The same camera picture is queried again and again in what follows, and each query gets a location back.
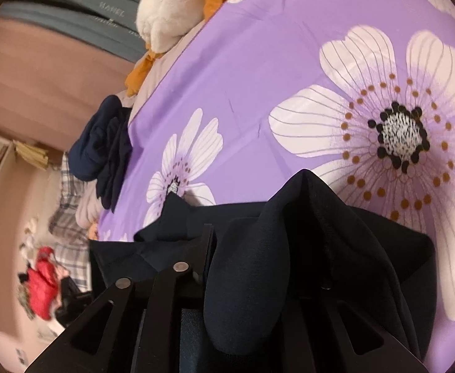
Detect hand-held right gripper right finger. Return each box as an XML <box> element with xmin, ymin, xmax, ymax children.
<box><xmin>281</xmin><ymin>287</ymin><xmax>411</xmax><ymax>373</ymax></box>

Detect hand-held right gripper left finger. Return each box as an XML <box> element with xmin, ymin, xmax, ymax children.
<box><xmin>25</xmin><ymin>223</ymin><xmax>216</xmax><ymax>373</ymax></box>

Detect dark navy jacket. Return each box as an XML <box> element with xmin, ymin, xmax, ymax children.
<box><xmin>89</xmin><ymin>169</ymin><xmax>438</xmax><ymax>373</ymax></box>

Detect folded navy clothes pile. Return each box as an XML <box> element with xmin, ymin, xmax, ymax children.
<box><xmin>69</xmin><ymin>94</ymin><xmax>134</xmax><ymax>214</ymax></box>

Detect beige folded cloth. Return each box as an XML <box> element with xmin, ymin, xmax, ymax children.
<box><xmin>76</xmin><ymin>186</ymin><xmax>104</xmax><ymax>228</ymax></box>

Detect plaid pillow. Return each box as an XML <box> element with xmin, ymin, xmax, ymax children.
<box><xmin>49</xmin><ymin>155</ymin><xmax>96</xmax><ymax>292</ymax></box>

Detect red down jacket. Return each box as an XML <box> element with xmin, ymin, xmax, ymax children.
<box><xmin>18</xmin><ymin>246</ymin><xmax>63</xmax><ymax>321</ymax></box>

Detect woven straw bag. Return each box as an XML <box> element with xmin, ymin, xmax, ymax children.
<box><xmin>14</xmin><ymin>140</ymin><xmax>63</xmax><ymax>169</ymax></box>

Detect purple floral bedsheet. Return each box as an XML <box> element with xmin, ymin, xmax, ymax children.
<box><xmin>95</xmin><ymin>0</ymin><xmax>455</xmax><ymax>373</ymax></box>

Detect white plush goose toy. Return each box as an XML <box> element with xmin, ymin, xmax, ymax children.
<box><xmin>124</xmin><ymin>0</ymin><xmax>251</xmax><ymax>96</ymax></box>

